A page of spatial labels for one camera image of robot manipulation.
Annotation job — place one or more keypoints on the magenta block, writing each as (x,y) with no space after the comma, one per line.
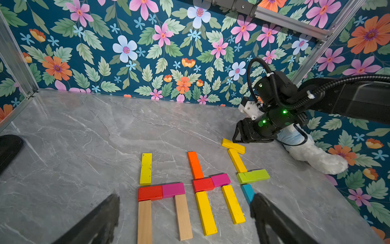
(220,180)
(171,190)

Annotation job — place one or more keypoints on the light green block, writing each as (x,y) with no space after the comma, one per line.
(246,178)

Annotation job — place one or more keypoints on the long yellow block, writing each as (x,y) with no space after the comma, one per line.
(146,169)

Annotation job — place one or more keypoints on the teal block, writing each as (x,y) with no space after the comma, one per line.
(248,192)

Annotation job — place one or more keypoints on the orange block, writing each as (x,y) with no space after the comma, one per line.
(195,165)

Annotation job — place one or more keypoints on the metal hook rail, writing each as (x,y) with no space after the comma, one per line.
(255,11)

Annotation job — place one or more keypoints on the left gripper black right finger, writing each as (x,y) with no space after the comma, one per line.
(273,226)

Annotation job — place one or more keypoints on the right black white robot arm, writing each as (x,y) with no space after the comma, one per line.
(278,103)

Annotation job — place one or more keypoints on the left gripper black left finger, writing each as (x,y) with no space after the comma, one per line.
(97,227)

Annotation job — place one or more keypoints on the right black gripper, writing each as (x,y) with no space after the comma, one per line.
(277,124)

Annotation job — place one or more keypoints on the white teddy bear plush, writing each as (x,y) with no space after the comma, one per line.
(301,147)

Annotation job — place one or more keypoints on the black oval remote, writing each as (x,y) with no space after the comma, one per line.
(10,147)

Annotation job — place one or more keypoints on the natural wood block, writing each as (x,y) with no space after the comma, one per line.
(144,222)
(183,218)

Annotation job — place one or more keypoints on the small red block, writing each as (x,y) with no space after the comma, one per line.
(152,193)

